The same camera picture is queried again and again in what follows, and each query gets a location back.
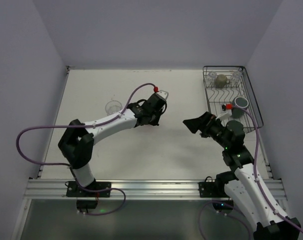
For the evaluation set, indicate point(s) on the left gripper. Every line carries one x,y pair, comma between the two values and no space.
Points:
156,110

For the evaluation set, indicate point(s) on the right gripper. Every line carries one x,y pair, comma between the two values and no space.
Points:
205,126

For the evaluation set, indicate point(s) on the clear faceted glass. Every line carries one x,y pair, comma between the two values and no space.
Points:
113,107

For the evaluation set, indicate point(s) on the dark teal mug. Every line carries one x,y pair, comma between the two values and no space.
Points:
239,103

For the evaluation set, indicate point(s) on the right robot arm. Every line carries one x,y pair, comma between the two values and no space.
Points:
243,183

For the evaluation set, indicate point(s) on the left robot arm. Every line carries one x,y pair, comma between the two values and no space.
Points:
79,139

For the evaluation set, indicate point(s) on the clear glass back left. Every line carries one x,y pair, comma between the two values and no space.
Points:
210,78

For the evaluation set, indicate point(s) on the olive green mug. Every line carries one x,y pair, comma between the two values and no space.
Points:
221,81

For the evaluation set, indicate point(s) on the clear glass back right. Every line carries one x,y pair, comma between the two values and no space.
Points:
236,77

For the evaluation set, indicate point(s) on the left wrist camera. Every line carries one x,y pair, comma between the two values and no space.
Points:
164,94

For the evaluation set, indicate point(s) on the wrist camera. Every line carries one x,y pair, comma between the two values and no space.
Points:
164,94
226,111

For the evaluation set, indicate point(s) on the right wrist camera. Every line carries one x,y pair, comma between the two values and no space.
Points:
226,111

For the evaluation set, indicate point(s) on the black wire dish rack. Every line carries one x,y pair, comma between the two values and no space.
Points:
216,97

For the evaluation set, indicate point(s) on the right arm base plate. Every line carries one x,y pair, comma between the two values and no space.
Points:
209,189

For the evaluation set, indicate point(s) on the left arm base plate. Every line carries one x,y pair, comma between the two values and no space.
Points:
94,190

